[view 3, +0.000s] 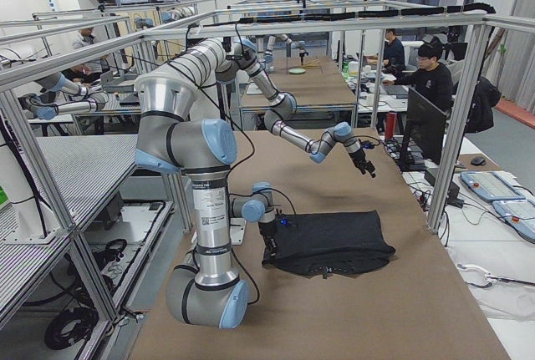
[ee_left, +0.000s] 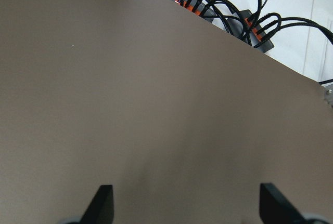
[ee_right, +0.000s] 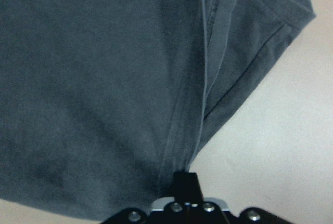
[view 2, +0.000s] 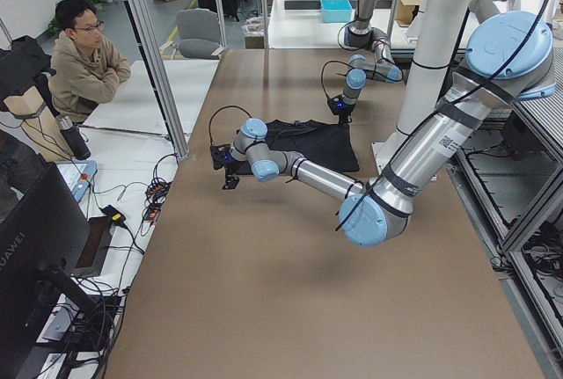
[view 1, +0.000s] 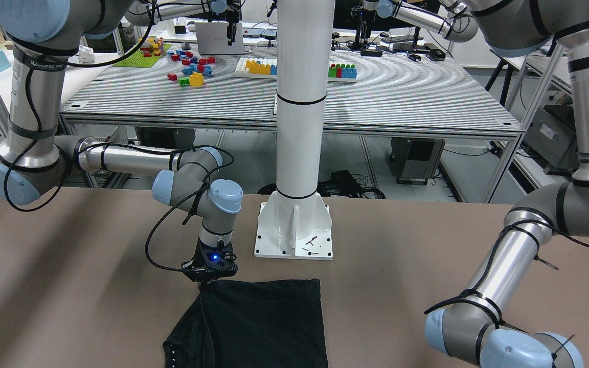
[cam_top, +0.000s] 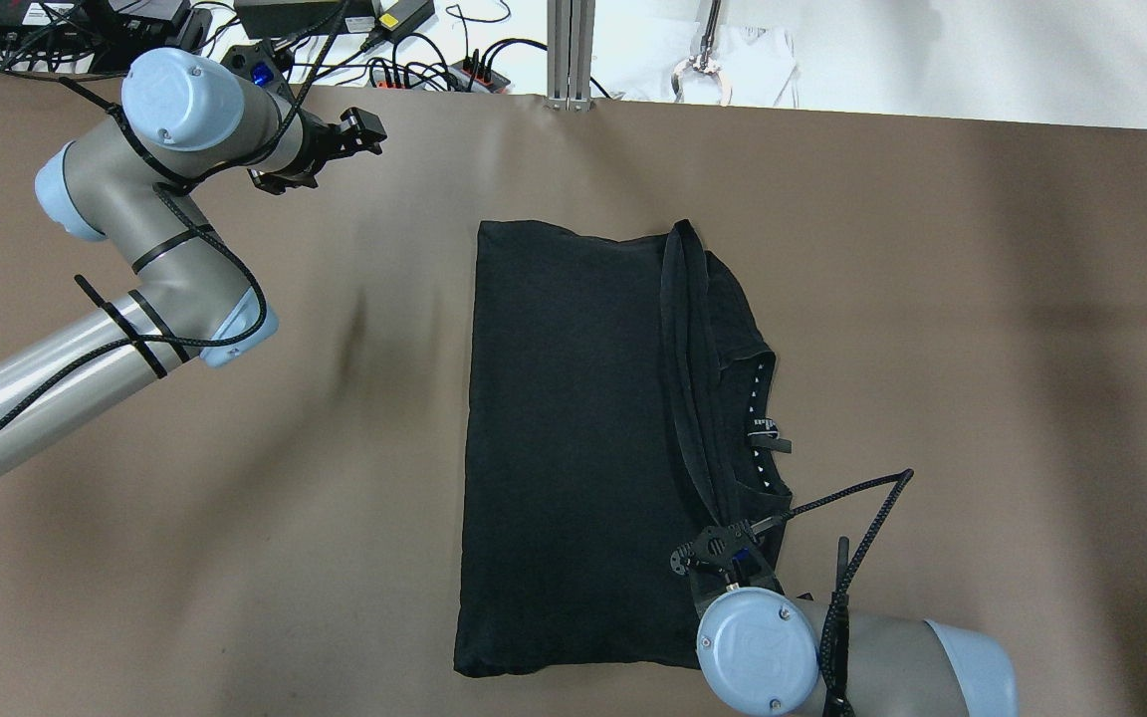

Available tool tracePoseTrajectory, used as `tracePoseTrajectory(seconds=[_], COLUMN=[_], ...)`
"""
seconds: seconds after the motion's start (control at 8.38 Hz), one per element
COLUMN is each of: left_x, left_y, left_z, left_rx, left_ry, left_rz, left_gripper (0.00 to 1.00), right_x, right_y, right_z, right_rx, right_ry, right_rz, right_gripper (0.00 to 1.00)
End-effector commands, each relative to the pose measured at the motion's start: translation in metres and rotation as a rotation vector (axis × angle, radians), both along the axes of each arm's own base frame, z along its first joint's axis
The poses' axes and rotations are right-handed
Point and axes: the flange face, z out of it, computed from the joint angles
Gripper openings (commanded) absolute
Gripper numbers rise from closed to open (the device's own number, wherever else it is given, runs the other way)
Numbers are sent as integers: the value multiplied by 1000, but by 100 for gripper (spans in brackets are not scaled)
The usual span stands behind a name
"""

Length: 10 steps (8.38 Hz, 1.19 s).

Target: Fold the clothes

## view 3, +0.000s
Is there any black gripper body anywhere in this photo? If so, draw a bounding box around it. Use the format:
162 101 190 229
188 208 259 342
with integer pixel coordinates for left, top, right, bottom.
258 221 278 259
349 149 376 178

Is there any black printed t-shirt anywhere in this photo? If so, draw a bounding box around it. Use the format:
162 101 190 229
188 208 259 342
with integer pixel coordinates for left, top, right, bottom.
262 210 395 277

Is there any red thermos bottle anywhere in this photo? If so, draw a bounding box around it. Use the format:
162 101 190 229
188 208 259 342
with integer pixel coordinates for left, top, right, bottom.
385 111 397 140

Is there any black computer monitor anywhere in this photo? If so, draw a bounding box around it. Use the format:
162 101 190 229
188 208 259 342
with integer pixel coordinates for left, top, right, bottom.
398 88 447 171

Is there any man in black sweater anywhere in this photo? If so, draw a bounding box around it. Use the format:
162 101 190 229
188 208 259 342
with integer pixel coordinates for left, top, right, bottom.
382 43 453 112

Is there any black computer mouse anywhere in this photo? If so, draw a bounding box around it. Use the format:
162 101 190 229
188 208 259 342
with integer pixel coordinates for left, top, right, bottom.
470 155 487 166

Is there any teach pendant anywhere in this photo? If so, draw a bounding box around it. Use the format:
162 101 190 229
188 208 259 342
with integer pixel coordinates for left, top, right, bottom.
492 200 535 243
460 171 525 202

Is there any striped work table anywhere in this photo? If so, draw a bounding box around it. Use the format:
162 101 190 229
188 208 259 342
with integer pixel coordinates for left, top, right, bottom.
0 133 141 248

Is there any aluminium frame cage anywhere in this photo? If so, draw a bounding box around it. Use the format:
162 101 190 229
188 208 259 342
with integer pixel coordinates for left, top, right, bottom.
0 0 498 323

